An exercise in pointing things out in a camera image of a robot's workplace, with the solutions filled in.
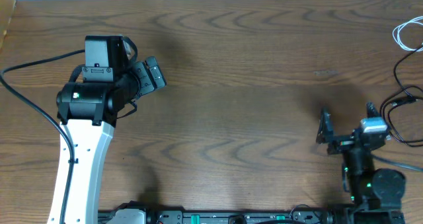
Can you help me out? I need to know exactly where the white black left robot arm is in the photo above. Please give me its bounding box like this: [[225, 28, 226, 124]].
[[48, 35, 167, 223]]

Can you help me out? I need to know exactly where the white USB cable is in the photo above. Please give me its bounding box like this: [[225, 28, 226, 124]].
[[392, 15, 423, 52]]

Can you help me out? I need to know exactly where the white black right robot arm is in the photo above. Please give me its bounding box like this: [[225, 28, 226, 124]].
[[316, 102, 406, 224]]

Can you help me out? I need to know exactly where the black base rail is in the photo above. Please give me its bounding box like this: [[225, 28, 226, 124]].
[[97, 202, 406, 224]]

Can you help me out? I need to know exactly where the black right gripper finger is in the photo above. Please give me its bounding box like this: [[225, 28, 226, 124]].
[[366, 102, 380, 118], [316, 108, 334, 144]]

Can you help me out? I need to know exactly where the black USB cable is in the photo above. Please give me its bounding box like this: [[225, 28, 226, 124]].
[[392, 45, 423, 98], [379, 91, 423, 148]]

